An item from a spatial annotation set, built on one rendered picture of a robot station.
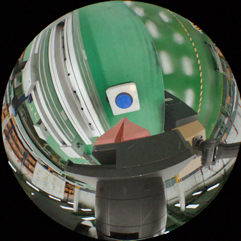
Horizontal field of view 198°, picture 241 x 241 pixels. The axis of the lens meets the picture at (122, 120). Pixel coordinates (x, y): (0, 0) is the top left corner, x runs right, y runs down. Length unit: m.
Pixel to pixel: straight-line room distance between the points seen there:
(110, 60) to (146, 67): 0.12
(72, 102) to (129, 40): 0.27
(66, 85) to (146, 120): 0.32
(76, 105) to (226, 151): 0.56
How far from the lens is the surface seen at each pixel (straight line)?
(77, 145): 0.42
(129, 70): 0.27
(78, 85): 0.21
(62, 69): 0.28
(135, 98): 0.22
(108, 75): 0.27
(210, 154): 0.36
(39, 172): 3.19
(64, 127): 0.37
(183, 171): 0.49
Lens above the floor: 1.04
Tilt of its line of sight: 55 degrees down
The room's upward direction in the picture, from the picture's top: 179 degrees clockwise
